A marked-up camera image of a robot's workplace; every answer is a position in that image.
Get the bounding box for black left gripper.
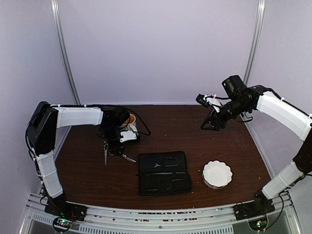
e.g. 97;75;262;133
101;125;125;156

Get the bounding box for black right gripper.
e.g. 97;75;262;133
201;97;251;131

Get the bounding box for silver thinning hair scissors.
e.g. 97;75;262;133
109;150;137;163

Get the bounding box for black zippered tool case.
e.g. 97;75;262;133
138;151;192;196

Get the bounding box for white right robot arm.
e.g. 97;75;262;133
195;75;312;215

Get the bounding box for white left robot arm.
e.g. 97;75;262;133
25;101;130;216

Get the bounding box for silver straight hair scissors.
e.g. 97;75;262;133
102;141;109;166

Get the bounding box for white floral ceramic mug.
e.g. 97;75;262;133
119;114;137;132

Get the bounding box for white scalloped ceramic bowl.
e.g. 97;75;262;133
202;160;233;189

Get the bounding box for left circuit board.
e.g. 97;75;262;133
52;217;73;232

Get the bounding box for circuit board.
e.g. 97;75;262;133
249;219;268;231
52;217;73;232

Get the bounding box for right circuit board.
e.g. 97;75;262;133
249;219;268;231

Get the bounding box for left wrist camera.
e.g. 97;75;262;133
119;131;140;143

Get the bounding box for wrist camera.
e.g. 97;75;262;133
195;94;222;108
119;131;140;143

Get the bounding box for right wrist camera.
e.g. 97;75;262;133
195;94;222;108

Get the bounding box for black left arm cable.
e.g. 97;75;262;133
131;114;151;137

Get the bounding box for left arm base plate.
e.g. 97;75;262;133
44;201;87;221

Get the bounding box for front aluminium rail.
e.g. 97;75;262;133
19;187;300;234

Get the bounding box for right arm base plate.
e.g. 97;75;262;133
233;201;275;221

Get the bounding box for right aluminium frame post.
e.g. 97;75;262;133
243;0;266;84

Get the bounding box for aluminium frame post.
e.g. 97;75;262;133
243;0;266;84
51;0;81;105

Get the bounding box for left aluminium frame post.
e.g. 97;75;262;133
51;0;81;105

